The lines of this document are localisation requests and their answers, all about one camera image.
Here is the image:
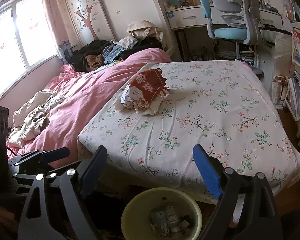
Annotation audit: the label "yellow-green trash bin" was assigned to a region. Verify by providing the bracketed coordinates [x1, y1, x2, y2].
[121, 187, 203, 239]

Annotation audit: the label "white desk with drawers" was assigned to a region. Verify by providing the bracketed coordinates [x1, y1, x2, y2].
[165, 3, 293, 63]

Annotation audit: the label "window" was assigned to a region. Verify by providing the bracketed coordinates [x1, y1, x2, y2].
[0, 0, 57, 98]

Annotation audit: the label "white bookshelf with books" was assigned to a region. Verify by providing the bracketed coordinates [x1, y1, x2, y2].
[275, 21, 300, 138]

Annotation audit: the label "red white snack bag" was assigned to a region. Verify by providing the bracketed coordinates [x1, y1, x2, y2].
[113, 68, 170, 115]

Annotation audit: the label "floral white bed sheet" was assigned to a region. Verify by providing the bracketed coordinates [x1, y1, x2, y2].
[78, 61, 300, 204]

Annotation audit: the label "blue grey desk chair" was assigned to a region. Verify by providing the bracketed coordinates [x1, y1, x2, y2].
[199, 0, 262, 61]

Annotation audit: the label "beige pillow on pile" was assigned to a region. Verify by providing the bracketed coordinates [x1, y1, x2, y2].
[127, 20, 164, 42]

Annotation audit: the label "pile of dark clothes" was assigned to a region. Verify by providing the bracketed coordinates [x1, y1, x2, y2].
[68, 35, 162, 73]

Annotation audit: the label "pink duvet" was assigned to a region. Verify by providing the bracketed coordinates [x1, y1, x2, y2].
[8, 48, 171, 168]

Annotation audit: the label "trash inside bin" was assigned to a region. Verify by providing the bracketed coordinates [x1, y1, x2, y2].
[149, 205, 194, 239]

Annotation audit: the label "beige white clothes on duvet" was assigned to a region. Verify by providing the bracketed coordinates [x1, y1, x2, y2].
[7, 89, 65, 148]

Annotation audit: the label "pink curtain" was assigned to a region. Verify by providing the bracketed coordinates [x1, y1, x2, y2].
[42, 0, 70, 48]

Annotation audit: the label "wardrobe with tree decal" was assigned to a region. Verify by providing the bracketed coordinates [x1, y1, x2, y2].
[58, 0, 163, 46]

